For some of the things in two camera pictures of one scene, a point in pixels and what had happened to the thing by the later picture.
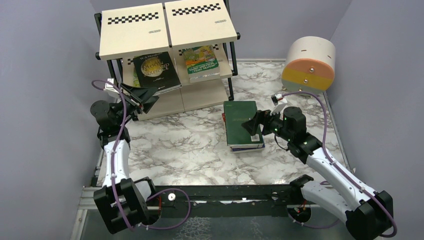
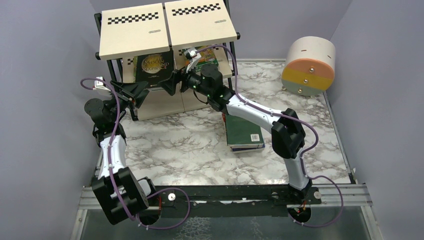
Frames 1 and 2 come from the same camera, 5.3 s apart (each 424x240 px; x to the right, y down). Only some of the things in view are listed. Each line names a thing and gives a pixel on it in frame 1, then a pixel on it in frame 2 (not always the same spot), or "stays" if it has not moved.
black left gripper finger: [149, 104] to [141, 98]
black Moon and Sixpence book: [156, 70] stays
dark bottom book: [235, 150] stays
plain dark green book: [236, 113] stays
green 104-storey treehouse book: [202, 64] stays
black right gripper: [261, 120] to [182, 80]
